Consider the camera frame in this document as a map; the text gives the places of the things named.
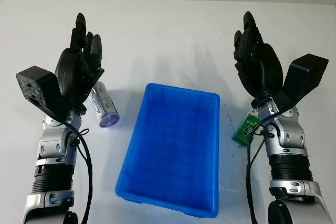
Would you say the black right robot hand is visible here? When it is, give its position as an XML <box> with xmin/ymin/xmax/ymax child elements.
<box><xmin>233</xmin><ymin>11</ymin><xmax>284</xmax><ymax>103</ymax></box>

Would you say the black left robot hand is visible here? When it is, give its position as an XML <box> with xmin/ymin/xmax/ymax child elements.
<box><xmin>54</xmin><ymin>13</ymin><xmax>106</xmax><ymax>113</ymax></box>

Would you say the blue plastic tray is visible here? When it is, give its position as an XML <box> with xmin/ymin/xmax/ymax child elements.
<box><xmin>114</xmin><ymin>82</ymin><xmax>221</xmax><ymax>219</ymax></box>

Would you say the silver battery pack purple end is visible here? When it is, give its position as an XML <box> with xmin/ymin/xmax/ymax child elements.
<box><xmin>87</xmin><ymin>81</ymin><xmax>121</xmax><ymax>129</ymax></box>

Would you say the green gum packet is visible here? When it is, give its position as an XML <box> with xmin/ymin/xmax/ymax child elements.
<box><xmin>231</xmin><ymin>107</ymin><xmax>261</xmax><ymax>148</ymax></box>

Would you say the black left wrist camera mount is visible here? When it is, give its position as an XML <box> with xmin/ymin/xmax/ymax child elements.
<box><xmin>15</xmin><ymin>65</ymin><xmax>87</xmax><ymax>123</ymax></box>

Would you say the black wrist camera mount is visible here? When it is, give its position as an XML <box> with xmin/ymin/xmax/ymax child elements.
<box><xmin>270</xmin><ymin>54</ymin><xmax>329</xmax><ymax>116</ymax></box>
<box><xmin>15</xmin><ymin>65</ymin><xmax>87</xmax><ymax>123</ymax></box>

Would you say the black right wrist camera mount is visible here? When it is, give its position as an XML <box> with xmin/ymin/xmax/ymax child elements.
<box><xmin>270</xmin><ymin>54</ymin><xmax>329</xmax><ymax>116</ymax></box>

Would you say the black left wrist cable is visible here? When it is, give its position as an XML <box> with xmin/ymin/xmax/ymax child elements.
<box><xmin>60</xmin><ymin>119</ymin><xmax>94</xmax><ymax>224</ymax></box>

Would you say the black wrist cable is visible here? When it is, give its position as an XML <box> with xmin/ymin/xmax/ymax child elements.
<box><xmin>245</xmin><ymin>108</ymin><xmax>279</xmax><ymax>224</ymax></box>
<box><xmin>60</xmin><ymin>119</ymin><xmax>94</xmax><ymax>224</ymax></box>

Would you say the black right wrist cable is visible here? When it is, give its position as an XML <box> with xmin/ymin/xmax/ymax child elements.
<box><xmin>245</xmin><ymin>108</ymin><xmax>279</xmax><ymax>224</ymax></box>

